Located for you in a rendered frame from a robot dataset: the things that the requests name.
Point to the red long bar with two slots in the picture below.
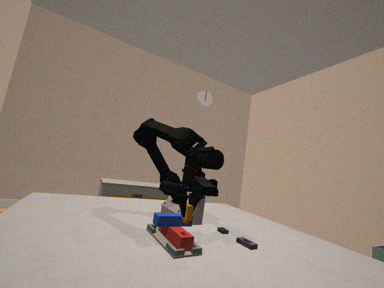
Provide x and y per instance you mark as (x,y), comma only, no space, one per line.
(179,237)

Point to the yellow rectangular block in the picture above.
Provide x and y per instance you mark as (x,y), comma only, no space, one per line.
(188,214)

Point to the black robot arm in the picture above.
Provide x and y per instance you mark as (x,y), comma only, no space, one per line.
(182,139)

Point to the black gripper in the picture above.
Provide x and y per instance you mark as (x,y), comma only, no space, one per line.
(181,190)

